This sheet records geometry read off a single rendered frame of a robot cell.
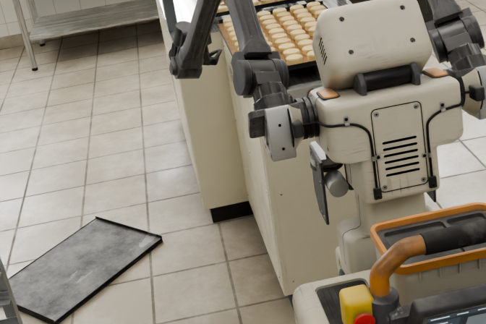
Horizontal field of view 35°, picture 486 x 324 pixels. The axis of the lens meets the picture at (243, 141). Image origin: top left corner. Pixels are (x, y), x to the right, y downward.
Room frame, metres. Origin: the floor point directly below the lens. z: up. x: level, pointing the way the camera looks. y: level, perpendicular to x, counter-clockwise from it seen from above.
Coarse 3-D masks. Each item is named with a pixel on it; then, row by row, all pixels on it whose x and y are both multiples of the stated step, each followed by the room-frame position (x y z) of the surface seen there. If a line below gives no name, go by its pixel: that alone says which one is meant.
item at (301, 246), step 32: (256, 160) 2.33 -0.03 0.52; (288, 160) 2.15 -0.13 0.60; (256, 192) 2.48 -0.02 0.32; (288, 192) 2.15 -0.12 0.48; (352, 192) 2.17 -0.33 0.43; (288, 224) 2.15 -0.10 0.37; (320, 224) 2.16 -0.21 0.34; (288, 256) 2.14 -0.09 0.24; (320, 256) 2.16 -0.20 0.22; (288, 288) 2.14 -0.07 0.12
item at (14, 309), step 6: (0, 258) 1.80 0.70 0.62; (0, 264) 1.79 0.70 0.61; (6, 276) 1.80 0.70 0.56; (0, 282) 1.78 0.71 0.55; (6, 282) 1.79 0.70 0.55; (0, 288) 1.78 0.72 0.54; (6, 288) 1.78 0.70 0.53; (12, 294) 1.80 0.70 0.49; (12, 300) 1.79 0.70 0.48; (6, 306) 1.78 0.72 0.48; (12, 306) 1.78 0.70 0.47; (6, 312) 1.78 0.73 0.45; (12, 312) 1.78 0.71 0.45; (18, 312) 1.80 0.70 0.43; (18, 318) 1.79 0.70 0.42
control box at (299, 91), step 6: (306, 84) 2.15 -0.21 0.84; (312, 84) 2.14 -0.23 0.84; (318, 84) 2.14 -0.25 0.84; (288, 90) 2.12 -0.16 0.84; (294, 90) 2.12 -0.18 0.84; (300, 90) 2.13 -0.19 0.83; (306, 90) 2.13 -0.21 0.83; (294, 96) 2.12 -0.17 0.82; (300, 96) 2.13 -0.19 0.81; (306, 96) 2.13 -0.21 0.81
